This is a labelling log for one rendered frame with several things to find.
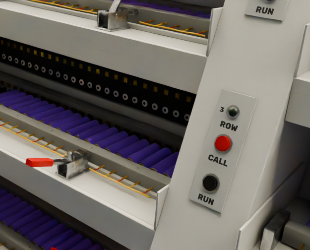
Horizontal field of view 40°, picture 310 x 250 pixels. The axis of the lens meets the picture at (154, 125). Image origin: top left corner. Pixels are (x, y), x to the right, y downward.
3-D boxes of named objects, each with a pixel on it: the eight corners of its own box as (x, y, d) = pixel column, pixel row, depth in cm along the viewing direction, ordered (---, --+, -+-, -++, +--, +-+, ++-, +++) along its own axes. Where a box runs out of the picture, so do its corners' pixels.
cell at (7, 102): (34, 105, 78) (4, 114, 73) (28, 102, 79) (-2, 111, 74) (34, 95, 78) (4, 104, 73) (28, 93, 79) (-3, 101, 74)
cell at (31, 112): (57, 114, 75) (28, 124, 70) (50, 111, 76) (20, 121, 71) (57, 104, 74) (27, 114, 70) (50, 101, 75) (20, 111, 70)
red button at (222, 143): (226, 153, 43) (231, 138, 43) (212, 148, 44) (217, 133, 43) (230, 153, 44) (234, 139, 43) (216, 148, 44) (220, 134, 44)
